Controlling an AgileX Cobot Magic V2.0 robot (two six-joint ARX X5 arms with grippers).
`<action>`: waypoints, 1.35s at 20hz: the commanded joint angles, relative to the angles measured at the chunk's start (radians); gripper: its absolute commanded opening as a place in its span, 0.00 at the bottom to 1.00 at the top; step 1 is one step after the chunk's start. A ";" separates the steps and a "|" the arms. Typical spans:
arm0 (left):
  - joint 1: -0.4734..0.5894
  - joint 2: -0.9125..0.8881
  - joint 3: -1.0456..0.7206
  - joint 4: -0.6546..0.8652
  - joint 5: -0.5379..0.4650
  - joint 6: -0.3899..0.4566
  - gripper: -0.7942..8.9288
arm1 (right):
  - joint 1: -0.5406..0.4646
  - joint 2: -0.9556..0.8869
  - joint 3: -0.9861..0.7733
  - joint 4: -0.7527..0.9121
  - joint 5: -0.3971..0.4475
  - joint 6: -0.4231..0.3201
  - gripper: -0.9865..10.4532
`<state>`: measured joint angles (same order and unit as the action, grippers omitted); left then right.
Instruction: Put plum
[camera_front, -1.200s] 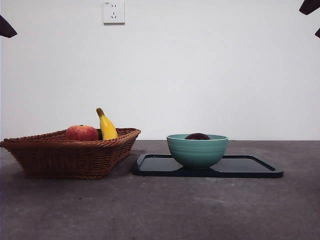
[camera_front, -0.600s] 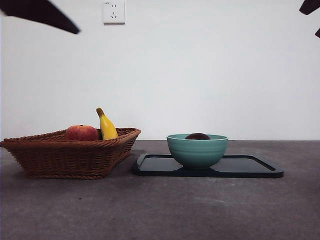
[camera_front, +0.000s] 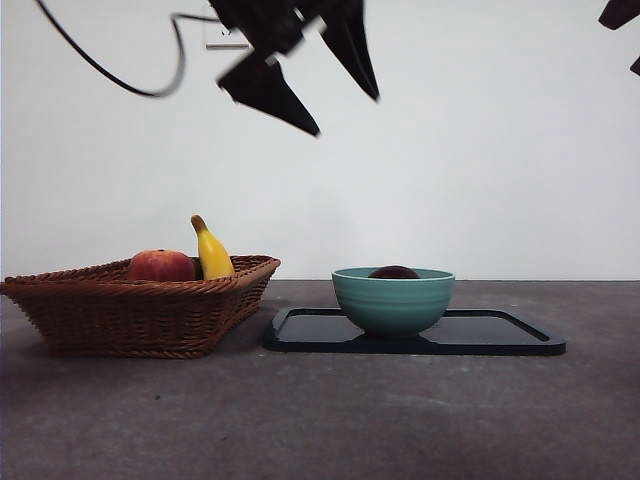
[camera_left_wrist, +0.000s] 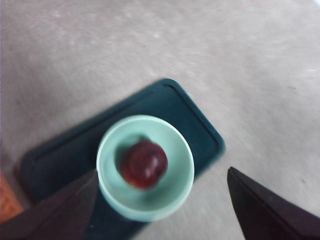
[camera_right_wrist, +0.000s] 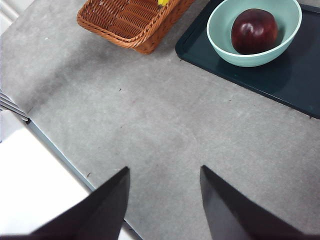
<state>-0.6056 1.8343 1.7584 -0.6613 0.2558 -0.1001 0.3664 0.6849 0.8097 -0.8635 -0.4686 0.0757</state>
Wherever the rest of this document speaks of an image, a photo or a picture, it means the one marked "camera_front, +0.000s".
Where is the dark red plum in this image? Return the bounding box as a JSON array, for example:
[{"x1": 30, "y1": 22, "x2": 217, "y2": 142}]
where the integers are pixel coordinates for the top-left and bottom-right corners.
[{"x1": 367, "y1": 265, "x2": 421, "y2": 280}]

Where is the teal ceramic bowl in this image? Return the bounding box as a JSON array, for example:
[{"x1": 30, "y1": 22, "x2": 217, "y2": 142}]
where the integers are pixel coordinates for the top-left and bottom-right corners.
[{"x1": 332, "y1": 267, "x2": 457, "y2": 343}]

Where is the yellow banana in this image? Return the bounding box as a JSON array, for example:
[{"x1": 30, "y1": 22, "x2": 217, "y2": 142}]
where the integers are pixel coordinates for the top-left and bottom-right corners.
[{"x1": 190, "y1": 214, "x2": 236, "y2": 281}]

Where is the red yellow apple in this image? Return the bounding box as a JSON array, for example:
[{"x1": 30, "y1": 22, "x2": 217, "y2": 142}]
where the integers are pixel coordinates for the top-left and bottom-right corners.
[{"x1": 126, "y1": 248, "x2": 197, "y2": 283}]

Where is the brown wicker basket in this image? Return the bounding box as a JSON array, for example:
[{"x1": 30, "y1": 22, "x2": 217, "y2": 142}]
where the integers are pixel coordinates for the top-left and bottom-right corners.
[{"x1": 0, "y1": 254, "x2": 282, "y2": 360}]

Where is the dark rectangular tray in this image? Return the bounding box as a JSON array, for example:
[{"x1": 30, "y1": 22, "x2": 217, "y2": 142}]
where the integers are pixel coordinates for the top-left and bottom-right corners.
[{"x1": 263, "y1": 306, "x2": 568, "y2": 357}]

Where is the white wall socket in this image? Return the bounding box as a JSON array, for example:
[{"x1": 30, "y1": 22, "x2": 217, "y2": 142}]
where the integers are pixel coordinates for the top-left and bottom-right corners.
[{"x1": 204, "y1": 7, "x2": 251, "y2": 51}]

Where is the black cable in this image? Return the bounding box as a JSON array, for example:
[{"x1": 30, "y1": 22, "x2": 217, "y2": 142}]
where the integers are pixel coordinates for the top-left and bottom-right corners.
[{"x1": 33, "y1": 0, "x2": 224, "y2": 99}]

